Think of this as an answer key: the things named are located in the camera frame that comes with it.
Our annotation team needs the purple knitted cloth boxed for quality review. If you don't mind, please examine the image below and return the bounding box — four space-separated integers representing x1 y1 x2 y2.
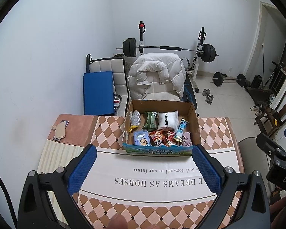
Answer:
181 131 193 147

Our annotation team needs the blue gold milk sachet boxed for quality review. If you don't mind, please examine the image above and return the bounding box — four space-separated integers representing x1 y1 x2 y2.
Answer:
174 118 189 142

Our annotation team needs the red snack packet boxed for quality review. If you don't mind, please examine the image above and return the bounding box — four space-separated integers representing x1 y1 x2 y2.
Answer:
164 130 177 147

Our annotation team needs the orange panda snack packet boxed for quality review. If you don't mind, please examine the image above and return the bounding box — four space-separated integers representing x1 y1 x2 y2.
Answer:
149 129 167 146

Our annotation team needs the blue tissue pack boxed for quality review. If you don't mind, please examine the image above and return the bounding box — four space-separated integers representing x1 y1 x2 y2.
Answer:
134 130 151 146

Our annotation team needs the operator fingertip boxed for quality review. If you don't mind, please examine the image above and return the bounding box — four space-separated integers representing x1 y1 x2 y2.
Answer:
106 214 128 229

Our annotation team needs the dark wooden chair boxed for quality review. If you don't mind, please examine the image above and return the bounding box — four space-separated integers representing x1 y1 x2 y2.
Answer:
254 91 286 137

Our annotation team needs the grey round chair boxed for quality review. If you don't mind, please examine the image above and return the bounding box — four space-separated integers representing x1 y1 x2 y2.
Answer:
238 137 269 185

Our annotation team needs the cardboard scrap on table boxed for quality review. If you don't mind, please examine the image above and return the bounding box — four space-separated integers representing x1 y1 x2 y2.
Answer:
51 120 69 142

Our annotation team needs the chrome dumbbell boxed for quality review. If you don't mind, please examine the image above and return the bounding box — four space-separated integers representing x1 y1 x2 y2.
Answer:
202 88 214 104

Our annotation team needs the floor barbell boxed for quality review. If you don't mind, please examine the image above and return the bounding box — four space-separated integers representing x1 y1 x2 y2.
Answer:
212 72 246 87

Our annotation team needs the checkered printed tablecloth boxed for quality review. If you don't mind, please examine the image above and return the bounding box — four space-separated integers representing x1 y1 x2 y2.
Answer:
37 114 244 229

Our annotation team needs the blue cardboard milk box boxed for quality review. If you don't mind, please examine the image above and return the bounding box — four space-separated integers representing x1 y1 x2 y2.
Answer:
122 100 201 156

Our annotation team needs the barbell on rack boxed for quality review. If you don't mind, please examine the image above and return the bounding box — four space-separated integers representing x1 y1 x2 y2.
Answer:
116 38 219 63

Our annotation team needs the white weight rack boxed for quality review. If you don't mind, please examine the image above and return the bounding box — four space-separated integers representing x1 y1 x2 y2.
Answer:
138 21 206 93

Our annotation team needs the white small pillow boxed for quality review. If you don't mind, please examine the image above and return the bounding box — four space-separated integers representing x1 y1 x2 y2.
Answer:
158 110 179 131

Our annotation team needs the green snack packet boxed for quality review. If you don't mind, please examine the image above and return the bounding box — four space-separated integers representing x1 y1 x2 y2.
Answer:
143 112 157 132

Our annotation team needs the silver yellow scrubber toy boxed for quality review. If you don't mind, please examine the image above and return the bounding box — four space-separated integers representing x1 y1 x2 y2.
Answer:
129 110 141 133

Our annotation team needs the white puffer jacket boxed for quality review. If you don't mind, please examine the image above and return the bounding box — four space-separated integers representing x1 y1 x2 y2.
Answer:
127 53 186 101

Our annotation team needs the blue folded mat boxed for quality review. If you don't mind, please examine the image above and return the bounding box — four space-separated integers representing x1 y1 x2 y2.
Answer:
83 71 115 115

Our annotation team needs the white padded bench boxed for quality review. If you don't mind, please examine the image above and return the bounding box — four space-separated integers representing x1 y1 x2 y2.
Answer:
86 54 130 116

